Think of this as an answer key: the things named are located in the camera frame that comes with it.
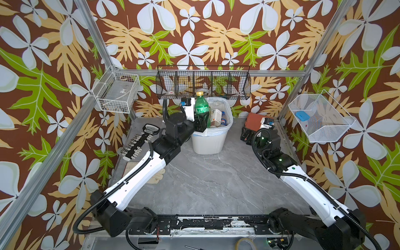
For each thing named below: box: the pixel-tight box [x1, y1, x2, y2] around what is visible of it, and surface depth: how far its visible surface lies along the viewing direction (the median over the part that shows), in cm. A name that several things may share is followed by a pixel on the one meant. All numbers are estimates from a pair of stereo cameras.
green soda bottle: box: [194, 91, 211, 129], surface depth 65 cm
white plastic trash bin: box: [191, 96, 234, 155], surface depth 88 cm
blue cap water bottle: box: [220, 110, 228, 127], surface depth 87 cm
